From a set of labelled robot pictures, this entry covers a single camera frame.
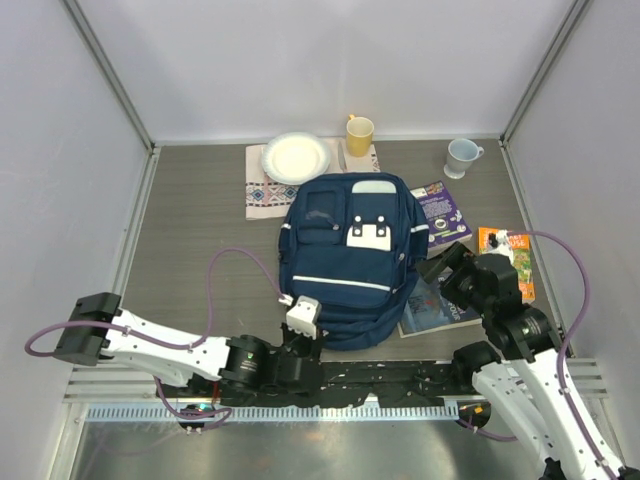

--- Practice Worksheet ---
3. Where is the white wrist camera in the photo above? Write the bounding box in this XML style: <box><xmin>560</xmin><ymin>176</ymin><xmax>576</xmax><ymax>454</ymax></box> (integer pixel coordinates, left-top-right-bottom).
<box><xmin>278</xmin><ymin>295</ymin><xmax>322</xmax><ymax>340</ymax></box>
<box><xmin>486</xmin><ymin>229</ymin><xmax>514</xmax><ymax>265</ymax></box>

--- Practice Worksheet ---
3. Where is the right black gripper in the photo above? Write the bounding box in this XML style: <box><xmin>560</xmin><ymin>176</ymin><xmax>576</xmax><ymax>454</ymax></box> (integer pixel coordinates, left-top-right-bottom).
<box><xmin>414</xmin><ymin>241</ymin><xmax>492</xmax><ymax>316</ymax></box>

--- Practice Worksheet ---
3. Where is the blue Nineteen Eighty-Four book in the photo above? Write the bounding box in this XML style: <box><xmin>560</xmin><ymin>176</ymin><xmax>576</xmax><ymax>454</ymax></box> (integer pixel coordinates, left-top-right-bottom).
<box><xmin>398</xmin><ymin>269</ymin><xmax>482</xmax><ymax>338</ymax></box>

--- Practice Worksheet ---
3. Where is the slotted cable duct rail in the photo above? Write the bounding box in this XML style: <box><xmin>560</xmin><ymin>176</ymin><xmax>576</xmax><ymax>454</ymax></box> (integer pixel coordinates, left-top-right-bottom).
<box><xmin>85</xmin><ymin>401</ymin><xmax>459</xmax><ymax>423</ymax></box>

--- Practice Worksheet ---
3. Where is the purple paperback book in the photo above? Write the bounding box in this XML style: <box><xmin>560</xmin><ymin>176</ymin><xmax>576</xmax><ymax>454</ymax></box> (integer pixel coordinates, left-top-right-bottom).
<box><xmin>411</xmin><ymin>181</ymin><xmax>473</xmax><ymax>255</ymax></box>

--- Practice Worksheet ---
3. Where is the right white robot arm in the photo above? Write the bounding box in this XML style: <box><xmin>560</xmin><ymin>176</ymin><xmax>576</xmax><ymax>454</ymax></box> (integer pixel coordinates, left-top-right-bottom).
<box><xmin>416</xmin><ymin>242</ymin><xmax>639</xmax><ymax>479</ymax></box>

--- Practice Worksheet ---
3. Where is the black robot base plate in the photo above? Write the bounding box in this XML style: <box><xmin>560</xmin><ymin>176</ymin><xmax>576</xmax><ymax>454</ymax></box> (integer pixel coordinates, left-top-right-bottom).
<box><xmin>162</xmin><ymin>361</ymin><xmax>477</xmax><ymax>408</ymax></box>

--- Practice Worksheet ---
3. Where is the patterned cloth placemat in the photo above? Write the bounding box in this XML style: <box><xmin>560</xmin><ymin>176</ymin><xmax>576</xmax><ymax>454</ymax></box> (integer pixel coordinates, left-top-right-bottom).
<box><xmin>245</xmin><ymin>137</ymin><xmax>381</xmax><ymax>220</ymax></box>

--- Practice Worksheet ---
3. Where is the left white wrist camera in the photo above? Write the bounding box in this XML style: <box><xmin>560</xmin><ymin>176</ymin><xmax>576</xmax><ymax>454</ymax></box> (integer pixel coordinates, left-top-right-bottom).
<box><xmin>278</xmin><ymin>295</ymin><xmax>322</xmax><ymax>340</ymax></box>

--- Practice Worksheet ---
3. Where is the light blue footed cup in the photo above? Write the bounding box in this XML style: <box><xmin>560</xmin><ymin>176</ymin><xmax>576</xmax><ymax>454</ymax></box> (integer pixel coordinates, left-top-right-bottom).
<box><xmin>443</xmin><ymin>138</ymin><xmax>485</xmax><ymax>180</ymax></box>

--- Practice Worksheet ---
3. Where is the orange treehouse paperback book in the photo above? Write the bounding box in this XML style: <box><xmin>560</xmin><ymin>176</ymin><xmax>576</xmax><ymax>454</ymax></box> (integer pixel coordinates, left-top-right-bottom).
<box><xmin>478</xmin><ymin>227</ymin><xmax>536</xmax><ymax>303</ymax></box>

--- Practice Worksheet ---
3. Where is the white paper plate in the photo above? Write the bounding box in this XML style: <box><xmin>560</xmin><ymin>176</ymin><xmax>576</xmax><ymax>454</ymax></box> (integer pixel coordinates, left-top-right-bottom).
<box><xmin>261</xmin><ymin>132</ymin><xmax>331</xmax><ymax>186</ymax></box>

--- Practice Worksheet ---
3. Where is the navy blue student backpack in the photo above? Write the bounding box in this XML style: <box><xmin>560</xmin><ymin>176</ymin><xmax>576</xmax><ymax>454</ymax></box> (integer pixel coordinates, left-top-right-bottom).
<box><xmin>278</xmin><ymin>172</ymin><xmax>430</xmax><ymax>351</ymax></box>

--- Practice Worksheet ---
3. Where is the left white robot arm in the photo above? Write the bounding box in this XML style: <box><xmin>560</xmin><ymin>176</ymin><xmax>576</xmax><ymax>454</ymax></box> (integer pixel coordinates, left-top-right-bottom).
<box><xmin>53</xmin><ymin>292</ymin><xmax>324</xmax><ymax>399</ymax></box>

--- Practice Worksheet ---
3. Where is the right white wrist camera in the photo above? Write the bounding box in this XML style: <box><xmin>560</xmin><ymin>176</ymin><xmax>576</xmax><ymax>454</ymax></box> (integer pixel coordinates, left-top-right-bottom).
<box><xmin>486</xmin><ymin>229</ymin><xmax>514</xmax><ymax>265</ymax></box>

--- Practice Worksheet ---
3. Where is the yellow ceramic mug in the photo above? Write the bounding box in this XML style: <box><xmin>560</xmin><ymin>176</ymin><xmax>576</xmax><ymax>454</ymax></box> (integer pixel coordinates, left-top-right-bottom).
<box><xmin>346</xmin><ymin>114</ymin><xmax>374</xmax><ymax>157</ymax></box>

